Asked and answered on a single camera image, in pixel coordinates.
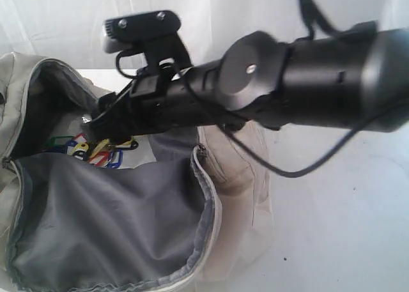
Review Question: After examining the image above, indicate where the dark right arm cable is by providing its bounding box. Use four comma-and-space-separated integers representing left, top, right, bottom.
114, 0, 384, 180

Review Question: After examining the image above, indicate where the cream fabric duffel bag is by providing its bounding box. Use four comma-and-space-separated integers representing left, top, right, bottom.
1, 52, 274, 291

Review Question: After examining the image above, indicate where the white backdrop curtain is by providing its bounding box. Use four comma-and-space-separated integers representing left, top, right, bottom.
0, 0, 409, 71

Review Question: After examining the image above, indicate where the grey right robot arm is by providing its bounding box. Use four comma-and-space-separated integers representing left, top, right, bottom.
82, 22, 408, 142

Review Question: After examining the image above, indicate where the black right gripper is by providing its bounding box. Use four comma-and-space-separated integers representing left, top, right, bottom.
81, 71, 205, 142

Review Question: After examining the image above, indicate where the clear plastic packet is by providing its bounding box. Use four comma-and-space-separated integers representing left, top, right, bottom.
42, 111, 156, 169

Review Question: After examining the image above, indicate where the colourful plastic key tag bunch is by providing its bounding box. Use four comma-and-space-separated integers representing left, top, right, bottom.
42, 133, 139, 169

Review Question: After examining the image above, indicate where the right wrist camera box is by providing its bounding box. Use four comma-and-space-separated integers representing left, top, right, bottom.
103, 10, 192, 75

